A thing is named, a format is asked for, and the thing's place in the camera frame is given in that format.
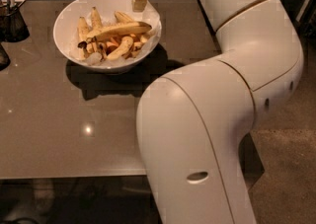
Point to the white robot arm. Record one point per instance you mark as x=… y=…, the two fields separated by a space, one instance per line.
x=190 y=121

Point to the right rear yellow banana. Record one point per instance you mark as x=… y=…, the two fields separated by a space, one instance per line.
x=123 y=17

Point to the small front yellow banana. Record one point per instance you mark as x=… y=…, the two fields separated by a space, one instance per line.
x=123 y=48

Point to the upright yellow banana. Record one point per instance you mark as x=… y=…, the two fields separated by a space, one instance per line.
x=96 y=19

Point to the white ceramic bowl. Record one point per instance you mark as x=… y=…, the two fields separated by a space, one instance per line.
x=65 y=25

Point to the left yellow banana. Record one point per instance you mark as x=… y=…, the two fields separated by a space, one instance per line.
x=82 y=29

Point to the black mesh utensil holder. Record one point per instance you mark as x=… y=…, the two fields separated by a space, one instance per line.
x=12 y=25

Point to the dark round object at left edge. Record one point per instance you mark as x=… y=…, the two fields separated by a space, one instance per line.
x=4 y=59

